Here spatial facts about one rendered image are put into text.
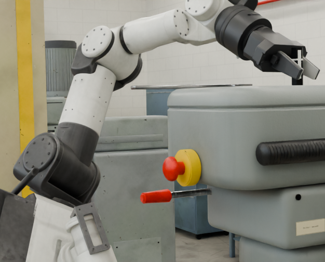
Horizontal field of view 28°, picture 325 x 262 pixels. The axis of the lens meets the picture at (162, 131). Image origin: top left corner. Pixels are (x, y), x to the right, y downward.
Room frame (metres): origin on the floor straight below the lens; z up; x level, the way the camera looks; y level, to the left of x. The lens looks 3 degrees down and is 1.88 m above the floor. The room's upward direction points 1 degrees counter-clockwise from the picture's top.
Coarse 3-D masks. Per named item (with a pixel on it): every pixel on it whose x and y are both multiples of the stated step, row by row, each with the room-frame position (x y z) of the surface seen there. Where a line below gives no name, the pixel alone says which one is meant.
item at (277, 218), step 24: (216, 192) 1.18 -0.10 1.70; (240, 192) 1.11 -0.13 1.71; (264, 192) 1.05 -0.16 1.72; (288, 192) 1.01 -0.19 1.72; (312, 192) 1.03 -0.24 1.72; (216, 216) 1.18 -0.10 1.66; (240, 216) 1.11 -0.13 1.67; (264, 216) 1.05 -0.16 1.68; (288, 216) 1.01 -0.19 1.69; (312, 216) 1.03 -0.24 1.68; (264, 240) 1.05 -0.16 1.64; (288, 240) 1.01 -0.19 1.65; (312, 240) 1.03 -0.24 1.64
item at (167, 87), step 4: (212, 84) 1.21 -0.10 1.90; (216, 84) 1.22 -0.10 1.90; (220, 84) 1.22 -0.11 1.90; (224, 84) 1.22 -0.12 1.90; (228, 84) 1.23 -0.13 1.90; (232, 84) 1.23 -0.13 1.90; (236, 84) 1.22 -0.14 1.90; (240, 84) 1.23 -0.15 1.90; (244, 84) 1.23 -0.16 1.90; (248, 84) 1.24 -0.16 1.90; (132, 88) 1.14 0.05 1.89; (136, 88) 1.13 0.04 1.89; (140, 88) 1.14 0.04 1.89; (144, 88) 1.14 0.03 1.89; (148, 88) 1.15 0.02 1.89; (152, 88) 1.15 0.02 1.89; (156, 88) 1.15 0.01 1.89; (160, 88) 1.16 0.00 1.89; (164, 88) 1.16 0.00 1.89; (168, 88) 1.17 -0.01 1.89; (172, 88) 1.17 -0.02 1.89; (176, 88) 1.17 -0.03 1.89; (180, 88) 1.18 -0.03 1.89
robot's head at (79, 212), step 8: (80, 208) 1.10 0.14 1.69; (88, 208) 1.11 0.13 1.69; (96, 208) 1.11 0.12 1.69; (72, 216) 1.13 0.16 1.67; (80, 216) 1.10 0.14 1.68; (96, 216) 1.11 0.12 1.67; (80, 224) 1.09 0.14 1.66; (96, 224) 1.10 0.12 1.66; (88, 232) 1.09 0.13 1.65; (104, 232) 1.09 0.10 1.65; (88, 240) 1.08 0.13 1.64; (104, 240) 1.09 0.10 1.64; (88, 248) 1.08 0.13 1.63; (96, 248) 1.08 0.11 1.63; (104, 248) 1.08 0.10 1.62
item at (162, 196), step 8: (144, 192) 1.13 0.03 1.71; (152, 192) 1.14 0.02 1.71; (160, 192) 1.14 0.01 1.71; (168, 192) 1.15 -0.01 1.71; (176, 192) 1.16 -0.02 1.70; (184, 192) 1.17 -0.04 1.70; (192, 192) 1.17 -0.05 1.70; (200, 192) 1.18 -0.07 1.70; (208, 192) 1.19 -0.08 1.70; (144, 200) 1.13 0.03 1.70; (152, 200) 1.13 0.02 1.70; (160, 200) 1.14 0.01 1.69; (168, 200) 1.15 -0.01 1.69
